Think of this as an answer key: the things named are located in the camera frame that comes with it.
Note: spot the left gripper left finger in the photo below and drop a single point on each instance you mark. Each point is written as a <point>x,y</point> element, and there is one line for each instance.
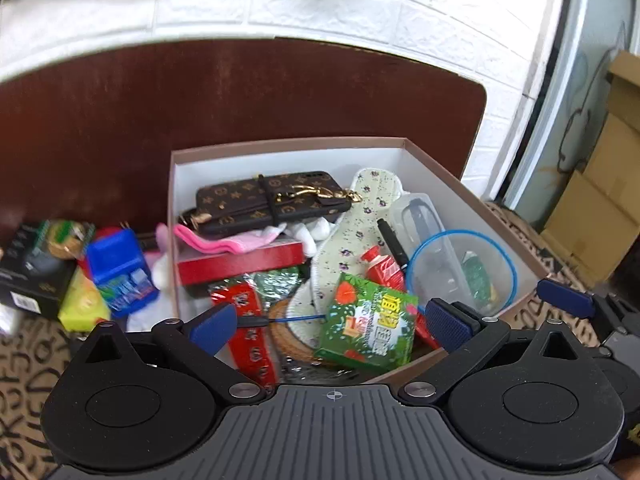
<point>211,330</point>

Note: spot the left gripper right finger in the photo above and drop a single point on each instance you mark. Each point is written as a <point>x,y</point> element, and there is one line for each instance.
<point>451,325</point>

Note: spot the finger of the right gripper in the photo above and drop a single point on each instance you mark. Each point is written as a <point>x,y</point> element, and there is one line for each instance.
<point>578,304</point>

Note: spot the round blue-rimmed plastic container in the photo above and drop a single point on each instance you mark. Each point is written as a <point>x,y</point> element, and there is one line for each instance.
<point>497,262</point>

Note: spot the green cracker snack packet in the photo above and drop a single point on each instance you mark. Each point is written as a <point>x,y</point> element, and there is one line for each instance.
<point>368,325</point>

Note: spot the red snack packet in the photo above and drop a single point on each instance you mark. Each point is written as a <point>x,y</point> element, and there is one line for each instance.
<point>249,344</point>

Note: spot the green small packet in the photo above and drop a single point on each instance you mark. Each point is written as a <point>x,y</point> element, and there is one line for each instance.
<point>483,292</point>

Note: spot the red flat box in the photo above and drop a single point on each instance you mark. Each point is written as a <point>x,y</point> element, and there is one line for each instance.
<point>194,268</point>

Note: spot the cardboard boxes stack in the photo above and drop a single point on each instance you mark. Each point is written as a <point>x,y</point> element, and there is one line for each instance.
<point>596,220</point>

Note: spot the black marker pen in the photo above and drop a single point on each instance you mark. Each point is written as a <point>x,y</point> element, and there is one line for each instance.
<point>393,245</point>

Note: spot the pink sock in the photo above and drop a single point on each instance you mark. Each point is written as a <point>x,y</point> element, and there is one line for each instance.
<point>238,244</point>

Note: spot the clear plastic case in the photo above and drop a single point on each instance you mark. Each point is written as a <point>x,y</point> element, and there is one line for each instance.
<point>425,219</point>

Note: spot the blue gum box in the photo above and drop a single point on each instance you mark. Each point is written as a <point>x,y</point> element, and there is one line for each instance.
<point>120,272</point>

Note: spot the yellow-green small box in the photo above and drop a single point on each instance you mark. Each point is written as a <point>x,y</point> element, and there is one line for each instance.
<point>83,306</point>

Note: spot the brown cardboard storage box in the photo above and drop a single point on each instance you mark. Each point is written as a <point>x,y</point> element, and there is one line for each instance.
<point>457,207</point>

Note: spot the brown monogram phone case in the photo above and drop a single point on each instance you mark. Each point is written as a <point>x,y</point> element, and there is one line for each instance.
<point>235,207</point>

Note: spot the red tape roll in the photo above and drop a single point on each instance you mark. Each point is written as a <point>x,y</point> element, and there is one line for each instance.
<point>107,234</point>

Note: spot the floral white insole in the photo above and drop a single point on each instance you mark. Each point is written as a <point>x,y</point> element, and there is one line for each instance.
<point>353,234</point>

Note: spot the packaged cookies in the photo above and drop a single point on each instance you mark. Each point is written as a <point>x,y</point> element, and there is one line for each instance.
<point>64,239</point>

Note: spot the patterned letter table cloth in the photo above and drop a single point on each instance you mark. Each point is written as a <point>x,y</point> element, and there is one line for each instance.
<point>33,360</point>

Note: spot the black product box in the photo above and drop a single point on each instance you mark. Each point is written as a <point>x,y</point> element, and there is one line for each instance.
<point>31,279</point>

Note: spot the dark brown wooden board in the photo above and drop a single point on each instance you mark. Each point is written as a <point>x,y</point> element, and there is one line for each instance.
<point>90,138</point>

